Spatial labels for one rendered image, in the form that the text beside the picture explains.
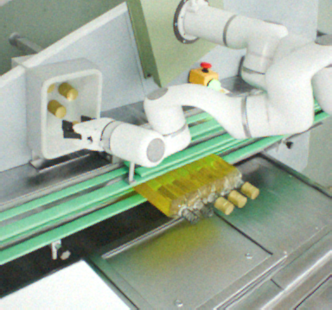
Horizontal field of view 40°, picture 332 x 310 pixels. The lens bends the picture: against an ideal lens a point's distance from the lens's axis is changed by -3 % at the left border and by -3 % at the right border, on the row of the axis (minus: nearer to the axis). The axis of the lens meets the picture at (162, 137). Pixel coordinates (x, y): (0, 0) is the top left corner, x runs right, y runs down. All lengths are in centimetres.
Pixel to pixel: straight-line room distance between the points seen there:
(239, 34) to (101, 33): 36
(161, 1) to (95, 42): 21
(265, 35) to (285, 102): 35
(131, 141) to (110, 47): 44
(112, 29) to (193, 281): 71
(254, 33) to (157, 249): 64
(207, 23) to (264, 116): 46
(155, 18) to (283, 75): 52
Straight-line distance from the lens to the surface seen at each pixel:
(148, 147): 91
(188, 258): 132
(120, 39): 131
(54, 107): 120
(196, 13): 132
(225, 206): 130
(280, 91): 86
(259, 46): 119
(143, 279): 124
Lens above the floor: 172
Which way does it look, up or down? 37 degrees down
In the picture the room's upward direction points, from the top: 123 degrees clockwise
